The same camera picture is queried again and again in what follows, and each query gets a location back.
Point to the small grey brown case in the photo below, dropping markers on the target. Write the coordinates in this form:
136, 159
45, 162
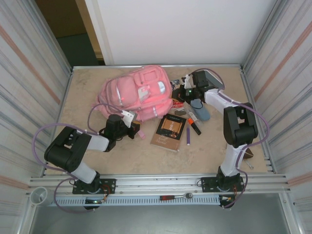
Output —
180, 112

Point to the blue felt pencil case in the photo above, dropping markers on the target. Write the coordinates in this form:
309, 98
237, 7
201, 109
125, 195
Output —
202, 113

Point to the pink school backpack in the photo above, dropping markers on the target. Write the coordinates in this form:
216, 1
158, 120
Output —
126, 95

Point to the brown hardcover book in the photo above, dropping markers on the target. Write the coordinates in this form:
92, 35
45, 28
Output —
168, 131

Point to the black highlighter with orange cap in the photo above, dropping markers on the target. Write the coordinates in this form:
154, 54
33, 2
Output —
195, 126

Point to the purple pen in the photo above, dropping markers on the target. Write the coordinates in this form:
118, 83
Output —
188, 136

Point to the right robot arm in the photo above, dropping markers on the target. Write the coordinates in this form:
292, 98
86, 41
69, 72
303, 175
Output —
241, 126

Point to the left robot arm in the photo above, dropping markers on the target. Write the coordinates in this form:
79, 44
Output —
65, 148

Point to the white grey tissue box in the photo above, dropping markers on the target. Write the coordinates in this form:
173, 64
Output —
214, 79

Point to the small green circuit board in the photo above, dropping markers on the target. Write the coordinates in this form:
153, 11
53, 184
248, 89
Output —
95, 201
226, 198

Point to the brown pouch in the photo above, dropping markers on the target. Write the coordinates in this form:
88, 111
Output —
249, 153

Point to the translucent corrugated side panel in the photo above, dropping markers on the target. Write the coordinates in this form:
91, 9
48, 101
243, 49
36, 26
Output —
287, 97
24, 97

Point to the small silver spanner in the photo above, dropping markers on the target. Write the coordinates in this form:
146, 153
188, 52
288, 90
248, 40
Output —
249, 165

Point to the white plastic cup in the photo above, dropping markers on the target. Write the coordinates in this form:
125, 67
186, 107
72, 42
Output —
39, 195

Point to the aluminium front rail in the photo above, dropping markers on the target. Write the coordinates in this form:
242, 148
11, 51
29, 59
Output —
158, 181

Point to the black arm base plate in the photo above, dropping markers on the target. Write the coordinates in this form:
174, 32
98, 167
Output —
207, 184
109, 185

